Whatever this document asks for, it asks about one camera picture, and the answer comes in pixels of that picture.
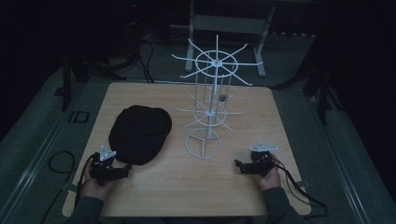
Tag black rectangular floor bracket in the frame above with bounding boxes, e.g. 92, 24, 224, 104
68, 109, 92, 124

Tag white metal table frame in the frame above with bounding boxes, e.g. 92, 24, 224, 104
184, 0, 277, 78

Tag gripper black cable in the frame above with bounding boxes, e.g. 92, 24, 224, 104
74, 152, 96, 208
272, 157, 329, 219

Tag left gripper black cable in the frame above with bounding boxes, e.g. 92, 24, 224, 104
74, 152, 96, 208

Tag black floor cable loop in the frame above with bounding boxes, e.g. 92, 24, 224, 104
39, 150, 77, 224

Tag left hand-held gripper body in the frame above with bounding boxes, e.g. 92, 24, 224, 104
90, 145, 129, 188

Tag person's right hand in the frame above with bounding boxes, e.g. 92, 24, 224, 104
258, 153, 282, 192

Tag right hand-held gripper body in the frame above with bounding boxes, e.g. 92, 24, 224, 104
239, 142, 280, 177

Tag black metal stand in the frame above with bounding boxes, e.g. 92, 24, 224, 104
60, 50, 128, 112
274, 62, 345, 126

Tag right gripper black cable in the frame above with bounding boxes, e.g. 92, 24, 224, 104
272, 157, 329, 219

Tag black background cables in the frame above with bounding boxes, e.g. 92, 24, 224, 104
124, 18, 156, 85

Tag black cap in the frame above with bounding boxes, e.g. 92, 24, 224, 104
107, 105, 173, 166

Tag person's left hand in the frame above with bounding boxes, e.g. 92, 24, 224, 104
80, 167, 117, 202

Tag white wire display rack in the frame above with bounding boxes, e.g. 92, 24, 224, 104
171, 34, 264, 161

